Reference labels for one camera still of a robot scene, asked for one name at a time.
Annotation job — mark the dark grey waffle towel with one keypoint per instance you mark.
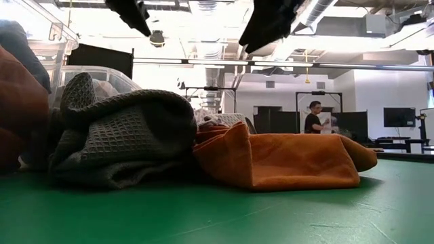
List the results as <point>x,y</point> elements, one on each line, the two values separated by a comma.
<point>129,135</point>

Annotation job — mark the black partition panel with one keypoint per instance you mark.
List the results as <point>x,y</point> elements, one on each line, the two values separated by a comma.
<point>101,56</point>

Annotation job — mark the black frame stand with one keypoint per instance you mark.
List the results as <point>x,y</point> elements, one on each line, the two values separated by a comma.
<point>318,92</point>
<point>210,88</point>

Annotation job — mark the black tripod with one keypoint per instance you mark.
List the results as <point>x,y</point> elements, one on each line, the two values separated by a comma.
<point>422,125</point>

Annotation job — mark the low black table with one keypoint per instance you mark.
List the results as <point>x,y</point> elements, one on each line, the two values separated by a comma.
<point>400,139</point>

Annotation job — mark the green table mat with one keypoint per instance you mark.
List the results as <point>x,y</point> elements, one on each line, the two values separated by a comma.
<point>217,217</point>

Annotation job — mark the silver spiral air duct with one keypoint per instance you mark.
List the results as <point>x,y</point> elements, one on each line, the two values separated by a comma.
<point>212,78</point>

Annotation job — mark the small orange towel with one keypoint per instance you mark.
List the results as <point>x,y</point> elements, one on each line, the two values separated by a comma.
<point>288,159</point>

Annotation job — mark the light grey waffle towel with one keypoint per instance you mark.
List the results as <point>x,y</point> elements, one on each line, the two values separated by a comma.
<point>223,119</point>

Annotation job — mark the person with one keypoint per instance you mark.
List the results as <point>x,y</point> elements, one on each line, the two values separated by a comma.
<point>312,123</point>

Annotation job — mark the long horizontal metal bar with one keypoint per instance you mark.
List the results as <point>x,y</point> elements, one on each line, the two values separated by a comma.
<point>339,64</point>

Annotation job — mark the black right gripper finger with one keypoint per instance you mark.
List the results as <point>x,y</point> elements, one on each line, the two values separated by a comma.
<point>259,34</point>

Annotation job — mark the grey ceiling duct box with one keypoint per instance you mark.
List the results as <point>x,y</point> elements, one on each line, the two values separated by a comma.
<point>375,23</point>

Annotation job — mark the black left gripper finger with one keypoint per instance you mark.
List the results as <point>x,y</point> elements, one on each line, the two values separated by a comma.
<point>139,25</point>

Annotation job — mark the black ceiling dome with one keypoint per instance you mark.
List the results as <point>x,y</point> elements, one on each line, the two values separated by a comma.
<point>157,39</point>

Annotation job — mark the yellow hanging pendant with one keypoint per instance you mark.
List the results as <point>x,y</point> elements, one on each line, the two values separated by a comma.
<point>307,80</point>

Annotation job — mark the black room divider panels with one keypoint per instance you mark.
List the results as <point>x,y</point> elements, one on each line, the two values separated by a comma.
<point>281,122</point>

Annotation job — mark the dark grey plain towel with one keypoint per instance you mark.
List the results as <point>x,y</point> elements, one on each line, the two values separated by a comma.
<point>20,44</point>

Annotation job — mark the black wall monitor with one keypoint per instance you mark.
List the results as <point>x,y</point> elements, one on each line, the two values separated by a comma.
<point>399,117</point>

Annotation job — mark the clear plastic bin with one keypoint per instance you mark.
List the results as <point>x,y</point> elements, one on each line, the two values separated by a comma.
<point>64,37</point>
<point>101,72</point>

